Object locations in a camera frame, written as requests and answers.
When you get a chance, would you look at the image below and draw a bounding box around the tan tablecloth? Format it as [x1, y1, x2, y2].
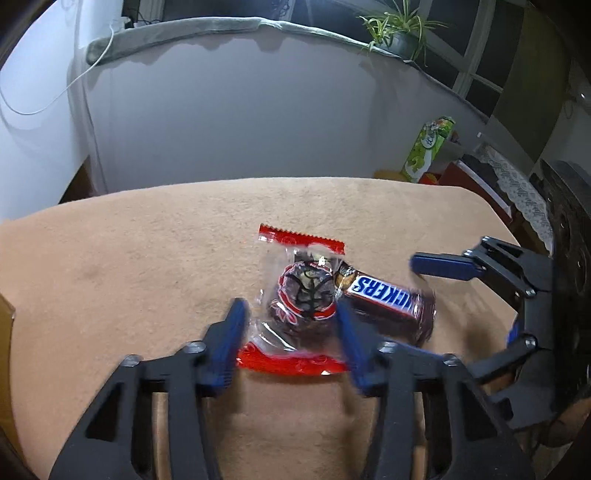
[0, 175, 550, 480]

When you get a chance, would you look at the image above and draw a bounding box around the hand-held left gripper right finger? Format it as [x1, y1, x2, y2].
[333, 302, 536, 480]

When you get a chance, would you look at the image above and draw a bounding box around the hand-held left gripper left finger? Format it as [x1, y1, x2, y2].
[48, 298, 252, 480]

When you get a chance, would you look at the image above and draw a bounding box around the red clear candy packet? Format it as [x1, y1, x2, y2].
[236, 223, 352, 377]

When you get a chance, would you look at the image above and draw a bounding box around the white lace cloth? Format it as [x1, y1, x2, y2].
[475, 143, 555, 256]

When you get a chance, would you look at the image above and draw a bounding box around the grey windowsill cloth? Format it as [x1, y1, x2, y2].
[87, 17, 490, 121]

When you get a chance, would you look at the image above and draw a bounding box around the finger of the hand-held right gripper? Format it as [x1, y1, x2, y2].
[410, 235, 555, 301]
[464, 323, 555, 430]

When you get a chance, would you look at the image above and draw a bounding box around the cardboard box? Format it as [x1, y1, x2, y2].
[0, 293, 17, 457]

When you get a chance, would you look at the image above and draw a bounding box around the white cabinet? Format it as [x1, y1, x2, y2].
[0, 14, 109, 222]

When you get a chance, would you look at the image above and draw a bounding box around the white cable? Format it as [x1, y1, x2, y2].
[0, 18, 122, 116]

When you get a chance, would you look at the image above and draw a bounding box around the potted green plant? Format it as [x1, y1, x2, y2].
[358, 0, 448, 65]

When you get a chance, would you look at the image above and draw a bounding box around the brown chocolate bar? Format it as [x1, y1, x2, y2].
[333, 261, 437, 349]

